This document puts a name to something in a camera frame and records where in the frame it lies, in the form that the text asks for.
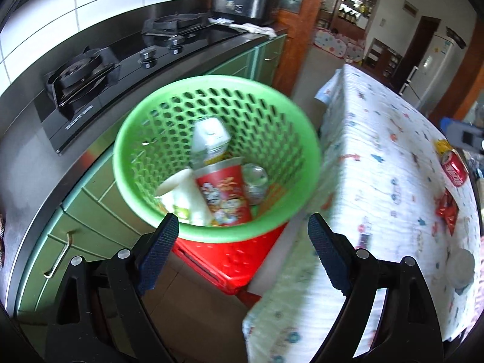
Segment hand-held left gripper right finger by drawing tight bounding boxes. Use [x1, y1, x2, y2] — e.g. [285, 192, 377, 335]
[307, 213, 445, 363]

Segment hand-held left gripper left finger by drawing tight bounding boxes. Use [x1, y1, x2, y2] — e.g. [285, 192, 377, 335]
[45, 212, 180, 363]

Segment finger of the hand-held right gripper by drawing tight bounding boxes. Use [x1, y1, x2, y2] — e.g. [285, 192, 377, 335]
[440, 118, 484, 152]

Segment red soda can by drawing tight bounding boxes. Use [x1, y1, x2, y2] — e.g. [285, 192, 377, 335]
[440, 148, 469, 188]

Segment white paper cup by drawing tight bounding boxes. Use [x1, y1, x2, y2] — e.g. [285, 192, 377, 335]
[154, 168, 214, 225]

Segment orange red wrapper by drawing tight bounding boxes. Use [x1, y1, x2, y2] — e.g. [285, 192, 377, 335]
[435, 189, 460, 233]

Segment red printed paper cup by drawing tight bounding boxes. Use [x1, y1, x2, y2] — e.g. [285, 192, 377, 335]
[195, 157, 253, 225]

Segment blue tin can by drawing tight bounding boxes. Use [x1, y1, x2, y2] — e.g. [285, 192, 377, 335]
[242, 163, 270, 205]

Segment white plastic lid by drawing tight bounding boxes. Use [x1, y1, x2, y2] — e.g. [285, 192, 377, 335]
[446, 247, 476, 290]

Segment white milk carton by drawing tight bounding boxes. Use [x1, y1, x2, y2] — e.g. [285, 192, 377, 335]
[190, 116, 231, 169]

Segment green plastic basket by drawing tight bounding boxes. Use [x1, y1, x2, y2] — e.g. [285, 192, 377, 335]
[113, 75, 323, 243]

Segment white refrigerator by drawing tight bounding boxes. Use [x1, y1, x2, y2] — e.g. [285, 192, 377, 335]
[399, 34, 466, 110]

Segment red plastic stool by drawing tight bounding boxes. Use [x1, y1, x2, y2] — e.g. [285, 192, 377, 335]
[172, 223, 290, 309]

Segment green base cabinets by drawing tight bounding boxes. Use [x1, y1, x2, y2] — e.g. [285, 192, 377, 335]
[15, 34, 288, 326]

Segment printed white tablecloth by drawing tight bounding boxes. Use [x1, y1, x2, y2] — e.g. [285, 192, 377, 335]
[242, 64, 482, 363]

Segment dotted play tent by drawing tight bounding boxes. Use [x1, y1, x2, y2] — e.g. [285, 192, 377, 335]
[314, 28, 367, 63]

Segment wooden display shelf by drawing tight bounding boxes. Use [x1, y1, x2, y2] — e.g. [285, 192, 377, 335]
[333, 0, 379, 31]

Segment black gas stove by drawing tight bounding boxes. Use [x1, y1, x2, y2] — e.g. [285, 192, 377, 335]
[34, 11, 243, 155]

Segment white rag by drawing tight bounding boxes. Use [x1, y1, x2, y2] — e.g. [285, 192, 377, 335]
[208, 17, 278, 39]

